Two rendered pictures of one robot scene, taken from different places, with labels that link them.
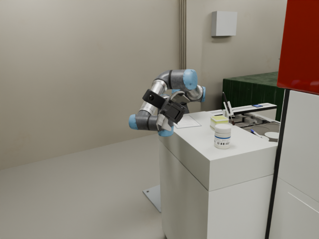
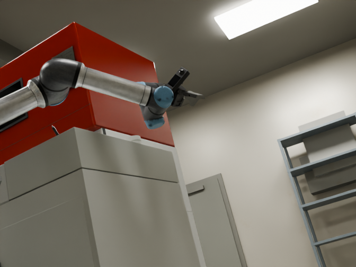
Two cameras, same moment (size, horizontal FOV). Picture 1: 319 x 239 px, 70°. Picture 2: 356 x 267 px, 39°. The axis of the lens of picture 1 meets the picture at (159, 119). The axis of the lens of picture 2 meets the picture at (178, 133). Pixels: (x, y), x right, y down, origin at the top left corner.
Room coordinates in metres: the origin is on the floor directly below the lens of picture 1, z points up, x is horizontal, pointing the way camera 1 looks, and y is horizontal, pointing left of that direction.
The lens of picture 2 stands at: (2.22, 1.37, 0.32)
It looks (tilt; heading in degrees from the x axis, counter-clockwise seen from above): 19 degrees up; 227
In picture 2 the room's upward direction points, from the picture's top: 15 degrees counter-clockwise
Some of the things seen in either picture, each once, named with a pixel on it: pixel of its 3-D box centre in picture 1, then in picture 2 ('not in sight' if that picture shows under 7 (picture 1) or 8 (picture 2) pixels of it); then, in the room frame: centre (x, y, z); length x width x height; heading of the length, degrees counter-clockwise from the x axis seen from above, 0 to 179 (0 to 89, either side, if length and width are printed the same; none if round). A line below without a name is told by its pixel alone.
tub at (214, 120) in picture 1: (219, 123); not in sight; (1.15, -0.32, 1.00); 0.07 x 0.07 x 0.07; 11
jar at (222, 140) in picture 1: (222, 136); (134, 148); (0.95, -0.28, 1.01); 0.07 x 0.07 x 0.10
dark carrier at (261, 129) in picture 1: (274, 135); not in sight; (1.20, -0.65, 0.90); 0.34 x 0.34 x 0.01; 20
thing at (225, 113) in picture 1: (227, 113); not in sight; (1.23, -0.38, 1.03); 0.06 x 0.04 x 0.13; 20
